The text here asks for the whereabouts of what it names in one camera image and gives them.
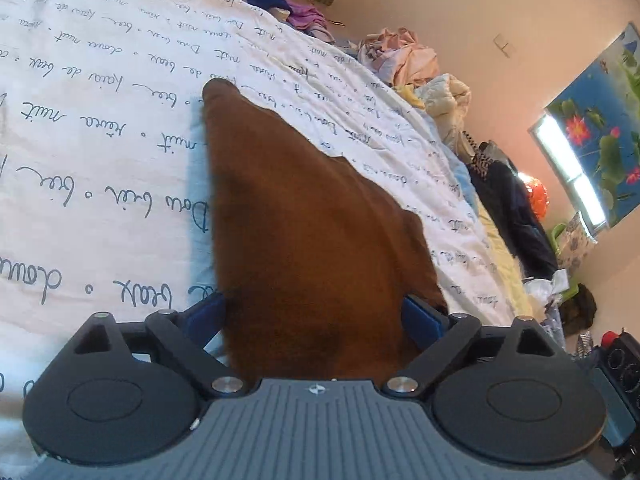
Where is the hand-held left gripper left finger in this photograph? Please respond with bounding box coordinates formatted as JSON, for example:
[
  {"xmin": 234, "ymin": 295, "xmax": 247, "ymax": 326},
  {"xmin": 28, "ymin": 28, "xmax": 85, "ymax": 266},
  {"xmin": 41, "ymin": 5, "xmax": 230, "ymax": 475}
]
[{"xmin": 74, "ymin": 291, "xmax": 247, "ymax": 399}]

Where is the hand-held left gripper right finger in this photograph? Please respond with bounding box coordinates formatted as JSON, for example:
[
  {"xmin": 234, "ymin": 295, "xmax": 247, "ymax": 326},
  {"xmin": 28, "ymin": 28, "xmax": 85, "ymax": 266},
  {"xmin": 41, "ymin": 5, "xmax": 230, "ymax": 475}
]
[{"xmin": 381, "ymin": 294, "xmax": 567, "ymax": 399}]

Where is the brown knit garment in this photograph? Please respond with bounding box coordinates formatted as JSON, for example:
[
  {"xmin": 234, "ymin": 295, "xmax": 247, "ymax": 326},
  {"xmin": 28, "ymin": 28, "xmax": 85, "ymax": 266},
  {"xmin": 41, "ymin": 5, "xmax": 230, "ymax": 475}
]
[{"xmin": 201, "ymin": 80, "xmax": 449, "ymax": 382}]

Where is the pink clothes pile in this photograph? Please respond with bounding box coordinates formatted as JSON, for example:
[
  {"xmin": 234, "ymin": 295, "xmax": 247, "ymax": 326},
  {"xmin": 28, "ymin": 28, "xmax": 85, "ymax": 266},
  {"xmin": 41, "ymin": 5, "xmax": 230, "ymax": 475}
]
[{"xmin": 356, "ymin": 27, "xmax": 442, "ymax": 89}]

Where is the pale yellow sheet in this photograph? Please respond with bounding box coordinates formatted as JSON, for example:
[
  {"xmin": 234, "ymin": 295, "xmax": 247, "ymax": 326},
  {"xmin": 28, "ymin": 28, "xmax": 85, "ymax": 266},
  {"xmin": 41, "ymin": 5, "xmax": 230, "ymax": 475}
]
[{"xmin": 477, "ymin": 207, "xmax": 532, "ymax": 322}]

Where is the white plastic bag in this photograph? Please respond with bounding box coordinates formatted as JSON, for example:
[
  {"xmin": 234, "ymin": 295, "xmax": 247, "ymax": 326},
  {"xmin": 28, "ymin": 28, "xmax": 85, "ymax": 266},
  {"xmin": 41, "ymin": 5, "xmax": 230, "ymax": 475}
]
[{"xmin": 524, "ymin": 269, "xmax": 572, "ymax": 313}]

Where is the dark jacket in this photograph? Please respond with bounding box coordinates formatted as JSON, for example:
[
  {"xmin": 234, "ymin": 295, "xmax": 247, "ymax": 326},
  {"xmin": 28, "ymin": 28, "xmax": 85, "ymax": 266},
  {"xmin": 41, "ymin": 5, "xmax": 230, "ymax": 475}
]
[{"xmin": 469, "ymin": 154, "xmax": 559, "ymax": 279}]

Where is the light blue cloth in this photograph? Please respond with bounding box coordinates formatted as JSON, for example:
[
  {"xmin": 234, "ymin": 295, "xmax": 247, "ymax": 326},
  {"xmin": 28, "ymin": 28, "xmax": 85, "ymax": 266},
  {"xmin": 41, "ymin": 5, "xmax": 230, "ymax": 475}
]
[{"xmin": 442, "ymin": 149, "xmax": 482, "ymax": 211}]

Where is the green plastic basket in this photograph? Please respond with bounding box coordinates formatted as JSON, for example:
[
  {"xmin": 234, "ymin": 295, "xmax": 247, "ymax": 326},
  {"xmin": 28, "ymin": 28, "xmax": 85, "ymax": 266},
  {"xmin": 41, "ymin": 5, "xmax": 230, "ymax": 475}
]
[{"xmin": 549, "ymin": 222, "xmax": 582, "ymax": 303}]

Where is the dark brown bag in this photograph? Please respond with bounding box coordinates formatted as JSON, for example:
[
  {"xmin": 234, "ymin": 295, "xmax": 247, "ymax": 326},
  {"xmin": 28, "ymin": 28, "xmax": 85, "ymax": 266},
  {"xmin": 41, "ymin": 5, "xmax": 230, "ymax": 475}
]
[{"xmin": 559, "ymin": 284, "xmax": 599, "ymax": 335}]

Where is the orange round object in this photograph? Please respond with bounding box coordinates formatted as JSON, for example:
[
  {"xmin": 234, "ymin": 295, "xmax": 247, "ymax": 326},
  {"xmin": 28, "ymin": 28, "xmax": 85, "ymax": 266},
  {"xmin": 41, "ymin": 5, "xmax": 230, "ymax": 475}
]
[{"xmin": 520, "ymin": 174, "xmax": 552, "ymax": 220}]

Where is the houndstooth patterned cloth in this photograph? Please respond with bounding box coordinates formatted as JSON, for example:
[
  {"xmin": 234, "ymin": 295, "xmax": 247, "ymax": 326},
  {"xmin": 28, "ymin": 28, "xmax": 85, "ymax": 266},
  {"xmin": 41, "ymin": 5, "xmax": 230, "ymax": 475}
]
[{"xmin": 462, "ymin": 131, "xmax": 497, "ymax": 179}]

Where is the floral patterned box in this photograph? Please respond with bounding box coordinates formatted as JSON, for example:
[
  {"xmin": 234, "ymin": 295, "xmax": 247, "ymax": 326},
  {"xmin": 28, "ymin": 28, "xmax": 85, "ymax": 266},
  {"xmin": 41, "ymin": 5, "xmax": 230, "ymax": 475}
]
[{"xmin": 556, "ymin": 211, "xmax": 599, "ymax": 267}]

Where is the black device with dials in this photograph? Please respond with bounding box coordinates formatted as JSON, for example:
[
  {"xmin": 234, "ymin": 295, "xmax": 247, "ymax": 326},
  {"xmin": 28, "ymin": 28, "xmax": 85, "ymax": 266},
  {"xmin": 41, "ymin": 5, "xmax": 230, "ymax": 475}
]
[{"xmin": 594, "ymin": 329, "xmax": 640, "ymax": 412}]

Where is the bright window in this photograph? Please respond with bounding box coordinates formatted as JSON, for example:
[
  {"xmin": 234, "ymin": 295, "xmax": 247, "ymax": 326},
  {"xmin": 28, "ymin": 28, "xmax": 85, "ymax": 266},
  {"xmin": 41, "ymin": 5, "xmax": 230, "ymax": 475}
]
[{"xmin": 528, "ymin": 112, "xmax": 609, "ymax": 233}]

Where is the cream crumpled cloth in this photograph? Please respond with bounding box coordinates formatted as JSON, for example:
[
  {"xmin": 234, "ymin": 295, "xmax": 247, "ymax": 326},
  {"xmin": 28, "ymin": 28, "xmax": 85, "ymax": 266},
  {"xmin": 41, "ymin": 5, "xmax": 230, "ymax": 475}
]
[{"xmin": 400, "ymin": 73, "xmax": 474, "ymax": 153}]

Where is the white script-printed blanket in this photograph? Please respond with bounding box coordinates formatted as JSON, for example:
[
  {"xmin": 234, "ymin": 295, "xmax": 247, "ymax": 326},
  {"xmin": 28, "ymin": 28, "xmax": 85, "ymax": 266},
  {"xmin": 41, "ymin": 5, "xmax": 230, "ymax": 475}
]
[{"xmin": 0, "ymin": 0, "xmax": 517, "ymax": 413}]

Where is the blue floral curtain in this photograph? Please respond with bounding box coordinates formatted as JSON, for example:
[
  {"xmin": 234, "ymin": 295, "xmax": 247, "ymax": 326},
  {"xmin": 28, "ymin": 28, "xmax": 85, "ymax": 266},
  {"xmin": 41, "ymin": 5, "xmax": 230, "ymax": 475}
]
[{"xmin": 544, "ymin": 22, "xmax": 640, "ymax": 229}]

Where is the purple cloth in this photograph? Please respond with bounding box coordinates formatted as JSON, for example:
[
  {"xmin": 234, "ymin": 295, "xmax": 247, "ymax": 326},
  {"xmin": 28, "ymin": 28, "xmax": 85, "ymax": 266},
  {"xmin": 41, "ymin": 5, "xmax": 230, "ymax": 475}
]
[{"xmin": 286, "ymin": 0, "xmax": 330, "ymax": 37}]

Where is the white wall switch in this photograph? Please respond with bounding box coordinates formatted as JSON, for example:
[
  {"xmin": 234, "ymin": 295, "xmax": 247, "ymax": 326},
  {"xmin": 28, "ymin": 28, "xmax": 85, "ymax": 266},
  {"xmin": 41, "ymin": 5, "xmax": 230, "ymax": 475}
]
[{"xmin": 492, "ymin": 33, "xmax": 517, "ymax": 59}]

